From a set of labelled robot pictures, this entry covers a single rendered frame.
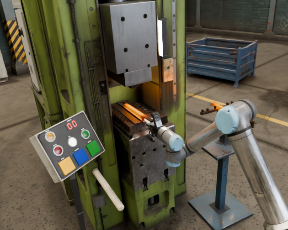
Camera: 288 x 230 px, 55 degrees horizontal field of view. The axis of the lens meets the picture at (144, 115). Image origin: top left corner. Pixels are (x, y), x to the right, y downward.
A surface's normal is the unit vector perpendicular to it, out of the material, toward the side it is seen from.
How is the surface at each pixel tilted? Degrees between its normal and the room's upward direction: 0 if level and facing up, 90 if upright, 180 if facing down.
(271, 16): 90
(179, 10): 90
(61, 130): 60
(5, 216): 0
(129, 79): 90
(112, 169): 90
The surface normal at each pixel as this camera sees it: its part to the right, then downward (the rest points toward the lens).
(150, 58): 0.50, 0.35
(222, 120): -0.81, 0.20
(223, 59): -0.67, 0.35
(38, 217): -0.06, -0.90
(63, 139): 0.68, -0.27
